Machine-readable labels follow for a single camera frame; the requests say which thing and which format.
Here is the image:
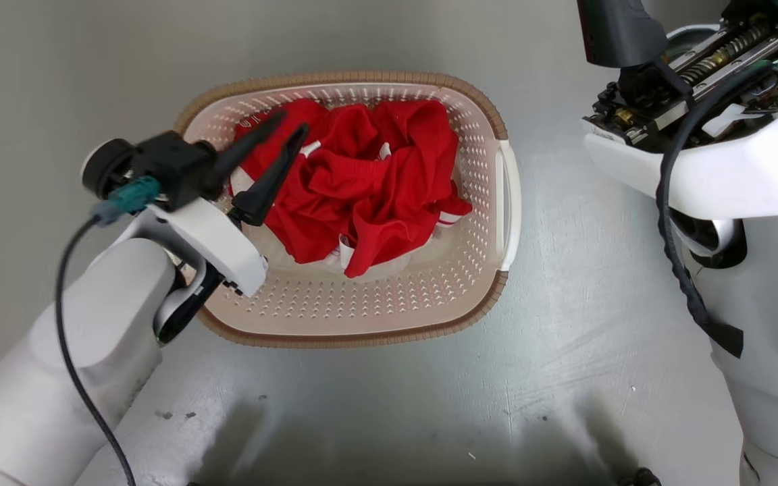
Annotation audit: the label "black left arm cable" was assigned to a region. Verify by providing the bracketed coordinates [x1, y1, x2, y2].
[55, 215, 137, 486]

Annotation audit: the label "cream laundry basket brown rim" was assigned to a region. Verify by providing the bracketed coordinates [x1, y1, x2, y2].
[174, 71, 522, 349]

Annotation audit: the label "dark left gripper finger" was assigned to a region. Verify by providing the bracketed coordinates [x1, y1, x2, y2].
[203, 110, 288, 195]
[229, 123, 311, 227]

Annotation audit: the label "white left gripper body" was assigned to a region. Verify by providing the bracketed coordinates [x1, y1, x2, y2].
[148, 196, 269, 299]

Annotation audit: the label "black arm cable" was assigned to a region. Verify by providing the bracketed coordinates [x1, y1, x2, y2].
[655, 59, 745, 360]
[55, 215, 137, 486]

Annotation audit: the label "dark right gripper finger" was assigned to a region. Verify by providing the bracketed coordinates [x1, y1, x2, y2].
[722, 0, 778, 29]
[577, 0, 692, 103]

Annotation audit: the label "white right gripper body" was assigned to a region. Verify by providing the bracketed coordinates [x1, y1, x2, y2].
[581, 0, 778, 220]

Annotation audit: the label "teal left cable connector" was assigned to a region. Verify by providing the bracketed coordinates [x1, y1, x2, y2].
[92, 175, 161, 225]

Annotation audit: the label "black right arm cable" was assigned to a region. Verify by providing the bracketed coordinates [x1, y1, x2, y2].
[655, 59, 745, 360]

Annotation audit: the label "red jersey with striped cuffs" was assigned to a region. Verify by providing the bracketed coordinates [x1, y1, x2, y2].
[264, 100, 474, 279]

